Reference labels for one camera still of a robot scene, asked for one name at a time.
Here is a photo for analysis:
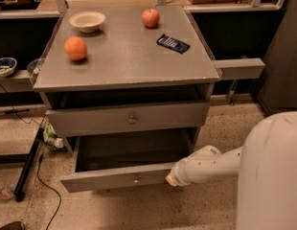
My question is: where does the grey wooden drawer cabinet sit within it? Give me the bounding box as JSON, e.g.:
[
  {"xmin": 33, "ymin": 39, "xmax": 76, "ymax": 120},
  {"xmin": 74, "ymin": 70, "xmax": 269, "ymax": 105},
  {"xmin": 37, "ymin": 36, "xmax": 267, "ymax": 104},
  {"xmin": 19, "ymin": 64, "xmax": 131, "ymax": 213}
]
[{"xmin": 34, "ymin": 6, "xmax": 219, "ymax": 150}]

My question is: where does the black metal stand leg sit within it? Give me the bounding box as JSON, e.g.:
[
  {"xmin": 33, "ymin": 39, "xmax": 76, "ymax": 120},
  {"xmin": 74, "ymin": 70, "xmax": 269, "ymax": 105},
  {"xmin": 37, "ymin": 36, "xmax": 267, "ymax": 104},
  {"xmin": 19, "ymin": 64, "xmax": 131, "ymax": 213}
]
[{"xmin": 13, "ymin": 127, "xmax": 43, "ymax": 202}]

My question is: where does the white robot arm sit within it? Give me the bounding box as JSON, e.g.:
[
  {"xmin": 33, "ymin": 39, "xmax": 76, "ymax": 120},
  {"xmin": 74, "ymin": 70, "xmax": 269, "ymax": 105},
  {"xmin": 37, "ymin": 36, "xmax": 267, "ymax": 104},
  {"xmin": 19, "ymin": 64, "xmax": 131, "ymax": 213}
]
[{"xmin": 166, "ymin": 111, "xmax": 297, "ymax": 230}]

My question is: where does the orange fruit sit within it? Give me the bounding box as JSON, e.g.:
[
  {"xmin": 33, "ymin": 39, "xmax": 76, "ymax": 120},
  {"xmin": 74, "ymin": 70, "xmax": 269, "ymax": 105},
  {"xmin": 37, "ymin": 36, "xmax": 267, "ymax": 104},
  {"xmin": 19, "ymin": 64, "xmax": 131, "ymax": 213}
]
[{"xmin": 64, "ymin": 36, "xmax": 87, "ymax": 60}]

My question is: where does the crumpled plastic wrapper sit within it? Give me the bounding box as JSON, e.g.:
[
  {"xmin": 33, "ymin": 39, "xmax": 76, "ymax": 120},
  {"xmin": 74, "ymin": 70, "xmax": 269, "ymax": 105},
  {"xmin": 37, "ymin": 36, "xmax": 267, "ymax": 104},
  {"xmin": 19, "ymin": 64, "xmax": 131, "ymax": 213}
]
[{"xmin": 0, "ymin": 181, "xmax": 13, "ymax": 199}]

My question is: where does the red apple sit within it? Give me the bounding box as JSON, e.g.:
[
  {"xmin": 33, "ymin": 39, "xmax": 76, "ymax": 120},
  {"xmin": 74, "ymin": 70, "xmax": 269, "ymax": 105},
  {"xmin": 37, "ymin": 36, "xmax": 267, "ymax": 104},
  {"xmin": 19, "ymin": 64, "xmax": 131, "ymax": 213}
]
[{"xmin": 142, "ymin": 9, "xmax": 160, "ymax": 28}]

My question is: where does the black floor cable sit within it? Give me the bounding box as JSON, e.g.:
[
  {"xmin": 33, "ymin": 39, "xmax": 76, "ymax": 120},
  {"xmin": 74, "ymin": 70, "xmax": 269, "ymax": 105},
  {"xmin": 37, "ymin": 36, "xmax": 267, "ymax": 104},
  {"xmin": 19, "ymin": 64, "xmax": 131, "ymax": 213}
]
[{"xmin": 36, "ymin": 153, "xmax": 62, "ymax": 230}]

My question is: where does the white empty bowl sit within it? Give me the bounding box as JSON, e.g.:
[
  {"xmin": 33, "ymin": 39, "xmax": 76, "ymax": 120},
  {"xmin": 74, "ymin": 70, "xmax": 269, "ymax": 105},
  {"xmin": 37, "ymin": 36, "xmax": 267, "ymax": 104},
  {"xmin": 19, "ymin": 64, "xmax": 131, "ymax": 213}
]
[{"xmin": 70, "ymin": 11, "xmax": 105, "ymax": 33}]

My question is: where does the small clear bowl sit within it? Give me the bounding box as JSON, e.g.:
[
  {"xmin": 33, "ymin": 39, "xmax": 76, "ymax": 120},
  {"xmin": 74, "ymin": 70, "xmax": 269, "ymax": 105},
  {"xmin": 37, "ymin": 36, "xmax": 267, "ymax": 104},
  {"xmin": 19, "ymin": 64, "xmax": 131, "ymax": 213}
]
[{"xmin": 27, "ymin": 58, "xmax": 44, "ymax": 75}]

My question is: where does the grey top drawer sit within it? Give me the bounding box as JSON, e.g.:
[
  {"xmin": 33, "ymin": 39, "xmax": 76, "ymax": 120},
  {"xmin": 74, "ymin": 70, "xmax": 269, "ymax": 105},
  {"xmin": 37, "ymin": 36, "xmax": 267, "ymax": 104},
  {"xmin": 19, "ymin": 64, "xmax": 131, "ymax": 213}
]
[{"xmin": 47, "ymin": 101, "xmax": 210, "ymax": 137}]

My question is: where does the grey drawer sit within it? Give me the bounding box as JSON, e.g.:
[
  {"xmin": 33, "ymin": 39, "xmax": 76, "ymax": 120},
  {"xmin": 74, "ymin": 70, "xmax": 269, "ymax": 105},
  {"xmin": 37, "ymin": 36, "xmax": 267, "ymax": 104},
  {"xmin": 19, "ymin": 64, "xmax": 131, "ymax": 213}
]
[
  {"xmin": 60, "ymin": 127, "xmax": 196, "ymax": 193},
  {"xmin": 47, "ymin": 101, "xmax": 210, "ymax": 137}
]

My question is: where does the green white crumpled bag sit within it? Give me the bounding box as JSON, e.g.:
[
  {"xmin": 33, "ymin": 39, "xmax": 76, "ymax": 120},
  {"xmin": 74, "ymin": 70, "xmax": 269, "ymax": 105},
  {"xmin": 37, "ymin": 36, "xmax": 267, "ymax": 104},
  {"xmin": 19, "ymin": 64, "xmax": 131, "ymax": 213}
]
[{"xmin": 43, "ymin": 124, "xmax": 65, "ymax": 151}]

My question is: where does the dark blue snack packet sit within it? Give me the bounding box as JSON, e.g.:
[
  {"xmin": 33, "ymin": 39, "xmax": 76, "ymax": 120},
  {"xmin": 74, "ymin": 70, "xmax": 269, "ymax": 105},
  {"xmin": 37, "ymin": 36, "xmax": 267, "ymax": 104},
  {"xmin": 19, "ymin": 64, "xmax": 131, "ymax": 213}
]
[{"xmin": 156, "ymin": 34, "xmax": 190, "ymax": 54}]

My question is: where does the grey side shelf bar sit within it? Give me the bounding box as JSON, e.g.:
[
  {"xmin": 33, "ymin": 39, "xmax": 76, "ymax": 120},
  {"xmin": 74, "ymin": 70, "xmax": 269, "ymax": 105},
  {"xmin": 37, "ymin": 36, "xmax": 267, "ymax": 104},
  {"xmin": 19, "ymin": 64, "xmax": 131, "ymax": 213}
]
[{"xmin": 213, "ymin": 58, "xmax": 265, "ymax": 81}]

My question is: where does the blue patterned bowl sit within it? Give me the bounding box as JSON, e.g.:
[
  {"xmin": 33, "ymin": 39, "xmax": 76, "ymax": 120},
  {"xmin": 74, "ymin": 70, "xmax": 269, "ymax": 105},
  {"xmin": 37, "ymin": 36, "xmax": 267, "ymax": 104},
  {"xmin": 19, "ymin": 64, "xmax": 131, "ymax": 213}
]
[{"xmin": 0, "ymin": 57, "xmax": 17, "ymax": 78}]

